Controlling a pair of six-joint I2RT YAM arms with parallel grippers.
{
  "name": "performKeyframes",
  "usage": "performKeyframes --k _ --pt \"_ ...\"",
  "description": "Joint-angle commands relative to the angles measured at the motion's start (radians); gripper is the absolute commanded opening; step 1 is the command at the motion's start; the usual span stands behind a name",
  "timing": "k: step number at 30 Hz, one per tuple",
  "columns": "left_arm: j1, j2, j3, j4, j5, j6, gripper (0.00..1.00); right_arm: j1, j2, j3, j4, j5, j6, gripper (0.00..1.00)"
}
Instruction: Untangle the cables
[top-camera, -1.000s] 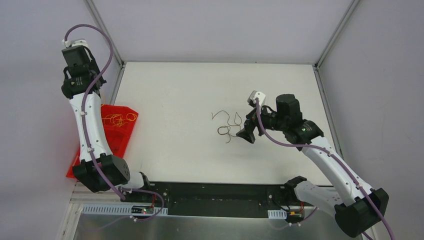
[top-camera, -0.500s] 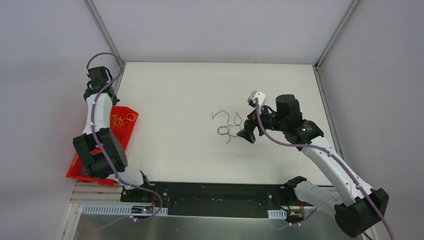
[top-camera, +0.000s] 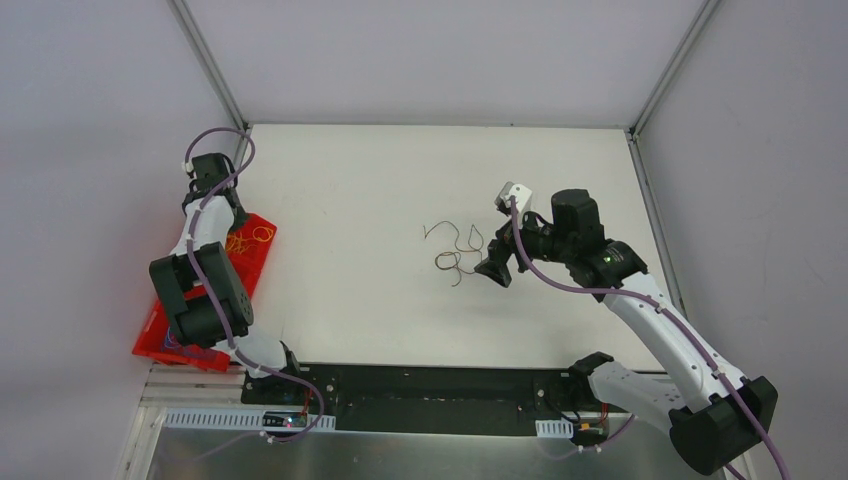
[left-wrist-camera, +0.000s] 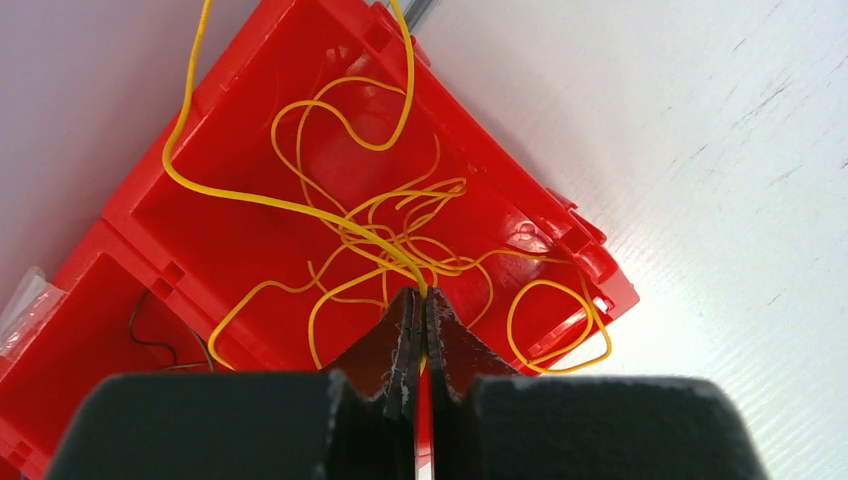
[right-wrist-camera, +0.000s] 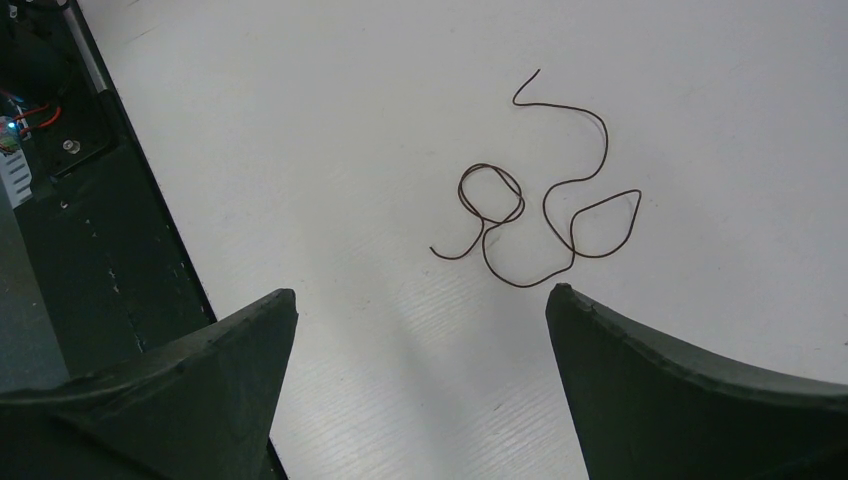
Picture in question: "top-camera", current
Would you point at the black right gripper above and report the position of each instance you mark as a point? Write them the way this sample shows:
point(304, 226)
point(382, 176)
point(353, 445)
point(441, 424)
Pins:
point(504, 250)

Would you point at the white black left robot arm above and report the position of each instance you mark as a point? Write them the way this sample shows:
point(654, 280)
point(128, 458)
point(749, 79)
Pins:
point(205, 302)

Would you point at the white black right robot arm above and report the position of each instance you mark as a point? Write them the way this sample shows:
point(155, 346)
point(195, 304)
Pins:
point(711, 411)

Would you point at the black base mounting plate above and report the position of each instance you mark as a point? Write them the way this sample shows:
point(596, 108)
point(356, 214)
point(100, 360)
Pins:
point(430, 400)

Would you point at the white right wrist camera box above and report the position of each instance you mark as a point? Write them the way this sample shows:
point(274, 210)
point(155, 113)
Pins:
point(513, 194)

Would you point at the white slotted cable duct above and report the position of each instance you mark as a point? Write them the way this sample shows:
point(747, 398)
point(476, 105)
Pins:
point(278, 421)

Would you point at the aluminium frame rail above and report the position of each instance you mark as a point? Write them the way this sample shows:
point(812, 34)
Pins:
point(184, 386)

